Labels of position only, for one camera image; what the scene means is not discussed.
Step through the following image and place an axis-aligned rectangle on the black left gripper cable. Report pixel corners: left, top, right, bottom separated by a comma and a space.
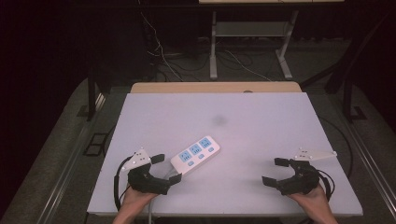
113, 156, 133, 213

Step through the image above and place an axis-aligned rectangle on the white power strip cable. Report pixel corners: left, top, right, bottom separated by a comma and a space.
148, 167, 179, 224

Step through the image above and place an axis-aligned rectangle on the aluminium floor rail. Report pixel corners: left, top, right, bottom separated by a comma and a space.
36, 92, 107, 224
340, 119, 396, 217

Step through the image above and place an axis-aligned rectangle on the black floor cable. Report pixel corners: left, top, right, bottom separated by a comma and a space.
317, 115, 355, 179

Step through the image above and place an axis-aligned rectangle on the person's right hand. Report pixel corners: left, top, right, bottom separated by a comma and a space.
287, 184, 332, 217

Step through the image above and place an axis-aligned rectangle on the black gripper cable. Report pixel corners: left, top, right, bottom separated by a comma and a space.
317, 168, 336, 203
113, 156, 133, 213

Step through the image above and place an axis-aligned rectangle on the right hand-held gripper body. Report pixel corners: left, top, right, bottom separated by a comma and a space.
276, 147, 338, 197

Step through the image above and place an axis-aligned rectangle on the wooden table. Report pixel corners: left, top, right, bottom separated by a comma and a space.
130, 81, 303, 94

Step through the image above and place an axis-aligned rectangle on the white power strip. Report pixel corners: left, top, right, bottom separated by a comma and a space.
170, 134, 221, 175

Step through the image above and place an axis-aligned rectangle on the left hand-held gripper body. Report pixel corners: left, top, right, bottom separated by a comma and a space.
120, 147, 172, 196

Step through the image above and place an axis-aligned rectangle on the black metal stand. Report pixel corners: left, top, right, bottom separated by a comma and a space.
78, 66, 111, 123
323, 12, 396, 123

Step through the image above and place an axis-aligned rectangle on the grey metal stand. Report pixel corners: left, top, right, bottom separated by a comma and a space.
209, 9, 301, 81

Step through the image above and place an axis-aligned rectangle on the person's left hand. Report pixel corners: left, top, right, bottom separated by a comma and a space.
119, 185, 157, 213

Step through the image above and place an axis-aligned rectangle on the white board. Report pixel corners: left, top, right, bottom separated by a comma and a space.
87, 91, 364, 217

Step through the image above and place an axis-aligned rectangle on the black square floor frame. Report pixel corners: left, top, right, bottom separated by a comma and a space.
82, 132, 109, 157

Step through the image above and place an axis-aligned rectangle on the white floor cable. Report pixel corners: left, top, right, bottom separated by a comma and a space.
139, 11, 185, 82
223, 49, 273, 82

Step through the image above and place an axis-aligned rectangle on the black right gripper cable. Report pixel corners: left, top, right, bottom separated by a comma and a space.
317, 168, 336, 203

